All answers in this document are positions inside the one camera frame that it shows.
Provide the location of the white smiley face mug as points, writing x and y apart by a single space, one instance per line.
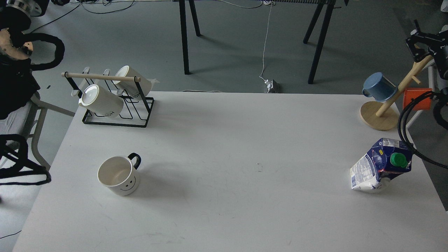
119 174

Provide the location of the blue milk carton green cap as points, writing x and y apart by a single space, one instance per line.
384 161

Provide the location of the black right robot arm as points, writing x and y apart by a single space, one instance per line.
422 45

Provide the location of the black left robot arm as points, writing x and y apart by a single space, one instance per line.
17 82

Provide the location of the blue cup on tree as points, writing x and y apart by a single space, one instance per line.
379 87

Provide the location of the orange cup on tree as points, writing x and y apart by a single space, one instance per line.
413 93

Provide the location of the white power strip on floor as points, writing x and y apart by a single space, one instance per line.
271 86

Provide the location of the white mug rear on rack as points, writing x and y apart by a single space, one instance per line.
130 86

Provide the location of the white mug on rack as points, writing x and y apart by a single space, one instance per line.
101 101
130 86

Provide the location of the white mug front on rack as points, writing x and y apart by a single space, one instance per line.
101 101

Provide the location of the wooden mug tree stand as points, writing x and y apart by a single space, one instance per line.
379 115

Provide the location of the grey chair left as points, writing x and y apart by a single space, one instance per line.
28 122

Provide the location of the black wire mug rack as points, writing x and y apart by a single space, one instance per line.
134 113

